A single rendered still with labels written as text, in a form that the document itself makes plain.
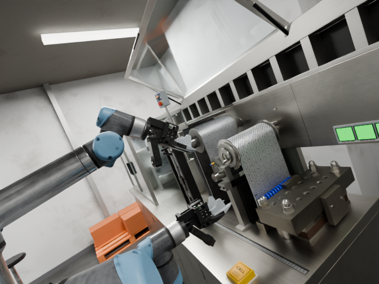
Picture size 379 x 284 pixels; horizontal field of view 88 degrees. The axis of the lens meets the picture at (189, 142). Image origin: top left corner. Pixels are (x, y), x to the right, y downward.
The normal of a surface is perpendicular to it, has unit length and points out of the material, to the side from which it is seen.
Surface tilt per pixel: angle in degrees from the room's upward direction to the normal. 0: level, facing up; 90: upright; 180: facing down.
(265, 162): 90
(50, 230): 90
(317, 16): 90
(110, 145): 90
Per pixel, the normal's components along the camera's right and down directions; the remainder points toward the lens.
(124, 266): -0.28, -0.86
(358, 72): -0.83, 0.38
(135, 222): 0.51, -0.13
